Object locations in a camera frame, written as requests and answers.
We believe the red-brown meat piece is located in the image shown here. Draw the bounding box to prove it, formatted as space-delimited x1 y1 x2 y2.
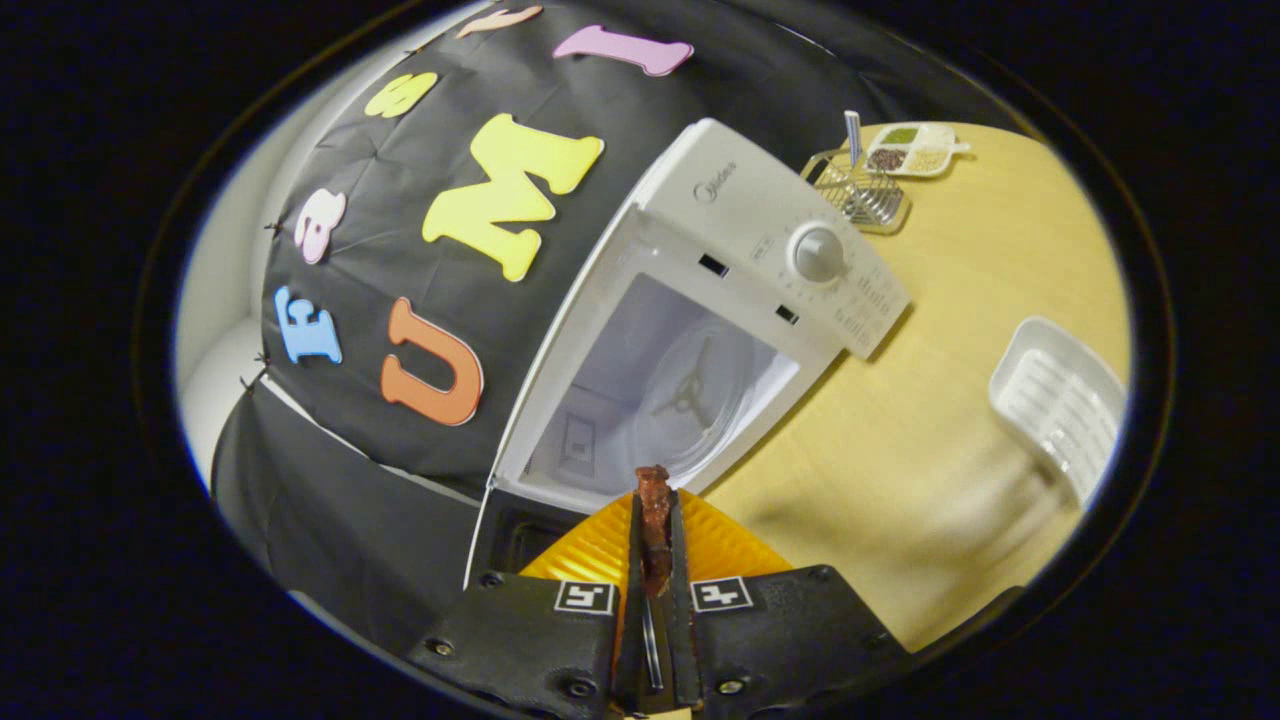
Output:
634 465 674 599

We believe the glass turntable plate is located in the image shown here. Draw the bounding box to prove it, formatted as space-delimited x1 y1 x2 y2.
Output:
625 318 779 476

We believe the metal wire basket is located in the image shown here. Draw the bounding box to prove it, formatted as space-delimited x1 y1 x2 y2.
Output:
800 148 913 237

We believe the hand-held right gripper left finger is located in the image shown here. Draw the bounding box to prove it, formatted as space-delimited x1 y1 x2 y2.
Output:
408 490 646 720

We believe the white microwave oven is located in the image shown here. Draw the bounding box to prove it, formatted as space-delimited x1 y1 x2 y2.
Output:
463 118 913 591

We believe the white divided bean dish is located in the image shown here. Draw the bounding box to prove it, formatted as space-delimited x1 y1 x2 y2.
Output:
864 122 972 180

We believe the white rectangular tray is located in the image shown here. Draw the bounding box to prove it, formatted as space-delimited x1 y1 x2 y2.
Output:
988 316 1131 509

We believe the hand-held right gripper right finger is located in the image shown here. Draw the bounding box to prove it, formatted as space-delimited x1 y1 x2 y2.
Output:
668 488 913 716

